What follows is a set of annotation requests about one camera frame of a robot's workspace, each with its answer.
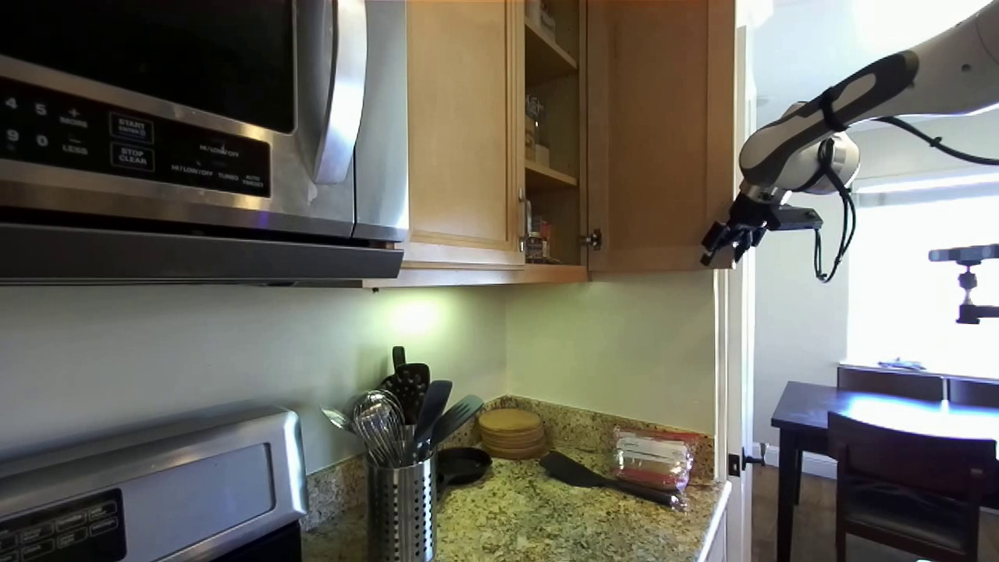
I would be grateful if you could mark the metal utensil holder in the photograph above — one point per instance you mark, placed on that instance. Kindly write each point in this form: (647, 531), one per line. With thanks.
(405, 514)

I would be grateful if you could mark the white door frame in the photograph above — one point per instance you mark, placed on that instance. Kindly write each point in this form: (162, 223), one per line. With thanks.
(734, 345)

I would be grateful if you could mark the wooden cupboard door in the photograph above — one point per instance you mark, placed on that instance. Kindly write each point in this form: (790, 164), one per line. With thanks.
(659, 128)

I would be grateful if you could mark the stainless steel microwave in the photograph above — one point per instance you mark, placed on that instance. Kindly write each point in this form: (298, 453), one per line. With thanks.
(204, 143)

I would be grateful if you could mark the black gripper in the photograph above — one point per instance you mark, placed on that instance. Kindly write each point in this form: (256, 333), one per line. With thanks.
(747, 223)

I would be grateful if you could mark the small black pan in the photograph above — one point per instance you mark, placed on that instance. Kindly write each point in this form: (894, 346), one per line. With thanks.
(461, 467)

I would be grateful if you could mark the dark dining table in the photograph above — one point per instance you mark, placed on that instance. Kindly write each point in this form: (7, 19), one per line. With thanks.
(801, 424)

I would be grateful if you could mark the dark wooden chair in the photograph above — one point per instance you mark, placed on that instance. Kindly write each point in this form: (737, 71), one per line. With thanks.
(911, 491)

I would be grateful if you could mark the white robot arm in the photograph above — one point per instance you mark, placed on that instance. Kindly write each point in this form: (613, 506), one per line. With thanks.
(811, 149)

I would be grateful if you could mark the pink lidded food package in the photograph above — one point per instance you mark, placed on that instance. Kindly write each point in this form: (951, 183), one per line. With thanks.
(653, 461)

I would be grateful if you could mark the camera on tripod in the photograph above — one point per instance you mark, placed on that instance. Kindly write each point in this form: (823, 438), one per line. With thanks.
(969, 260)

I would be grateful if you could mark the stack of cork coasters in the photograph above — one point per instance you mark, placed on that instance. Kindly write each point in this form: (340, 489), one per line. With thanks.
(513, 433)

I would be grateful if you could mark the black spatula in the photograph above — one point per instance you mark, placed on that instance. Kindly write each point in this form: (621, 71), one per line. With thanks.
(580, 475)

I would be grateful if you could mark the wooden upper cupboard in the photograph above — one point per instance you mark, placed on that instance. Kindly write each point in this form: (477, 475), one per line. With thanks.
(498, 143)

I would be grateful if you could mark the stainless steel stove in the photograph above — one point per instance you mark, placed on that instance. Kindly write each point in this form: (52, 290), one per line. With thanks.
(216, 491)

